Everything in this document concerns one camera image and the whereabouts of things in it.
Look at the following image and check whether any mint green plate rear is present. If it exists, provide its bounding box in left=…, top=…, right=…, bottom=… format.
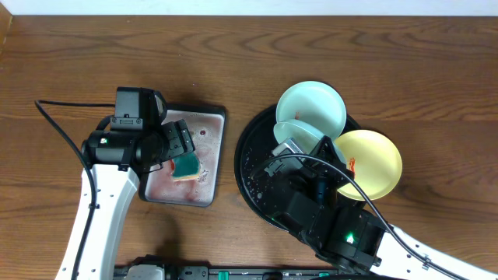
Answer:
left=275, top=81, right=347, bottom=139

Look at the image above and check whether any black rectangular soapy tray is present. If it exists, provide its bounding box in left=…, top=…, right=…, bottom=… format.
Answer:
left=139, top=103, right=226, bottom=207

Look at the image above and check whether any round black tray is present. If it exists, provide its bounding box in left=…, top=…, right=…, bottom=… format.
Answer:
left=234, top=106, right=363, bottom=232

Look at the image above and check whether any mint green plate front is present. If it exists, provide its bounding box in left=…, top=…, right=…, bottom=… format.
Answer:
left=273, top=119, right=346, bottom=163

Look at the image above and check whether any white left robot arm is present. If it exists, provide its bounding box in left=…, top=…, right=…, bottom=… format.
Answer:
left=56, top=119, right=195, bottom=279

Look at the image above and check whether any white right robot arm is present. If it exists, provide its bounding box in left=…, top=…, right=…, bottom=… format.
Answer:
left=261, top=170, right=497, bottom=279

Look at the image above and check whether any yellow plate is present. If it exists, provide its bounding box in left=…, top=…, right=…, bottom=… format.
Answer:
left=335, top=130, right=402, bottom=200

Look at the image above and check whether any green yellow sponge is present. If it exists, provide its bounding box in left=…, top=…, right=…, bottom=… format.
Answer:
left=171, top=152, right=201, bottom=181

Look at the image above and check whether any mint green plate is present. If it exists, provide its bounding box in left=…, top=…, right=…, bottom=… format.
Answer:
left=273, top=119, right=346, bottom=163
left=275, top=81, right=347, bottom=139

